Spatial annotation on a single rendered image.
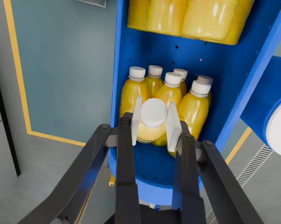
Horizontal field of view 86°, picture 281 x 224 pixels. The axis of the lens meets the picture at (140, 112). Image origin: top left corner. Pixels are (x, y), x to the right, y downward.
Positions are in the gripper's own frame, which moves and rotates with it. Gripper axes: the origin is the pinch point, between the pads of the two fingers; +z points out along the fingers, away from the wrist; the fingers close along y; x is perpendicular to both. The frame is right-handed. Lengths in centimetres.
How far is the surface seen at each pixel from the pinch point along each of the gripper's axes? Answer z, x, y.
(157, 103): 3.1, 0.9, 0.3
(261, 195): 126, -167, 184
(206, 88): 15.3, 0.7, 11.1
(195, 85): 16.1, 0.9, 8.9
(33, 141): 127, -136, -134
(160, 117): 1.8, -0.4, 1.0
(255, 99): 32.4, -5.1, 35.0
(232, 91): 18.6, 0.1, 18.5
